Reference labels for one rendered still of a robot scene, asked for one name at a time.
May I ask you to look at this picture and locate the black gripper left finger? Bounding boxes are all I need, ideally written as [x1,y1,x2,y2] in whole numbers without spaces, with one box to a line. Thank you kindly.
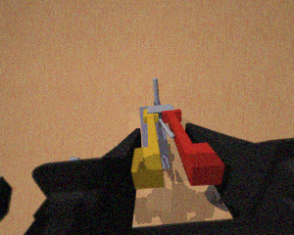
[31,128,141,228]

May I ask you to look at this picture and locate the grey rod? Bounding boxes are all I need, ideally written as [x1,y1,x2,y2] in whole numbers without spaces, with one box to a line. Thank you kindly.
[153,77,161,128]

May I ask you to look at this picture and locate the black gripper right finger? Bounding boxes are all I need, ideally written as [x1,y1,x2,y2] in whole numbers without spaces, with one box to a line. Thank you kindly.
[185,122,294,218]

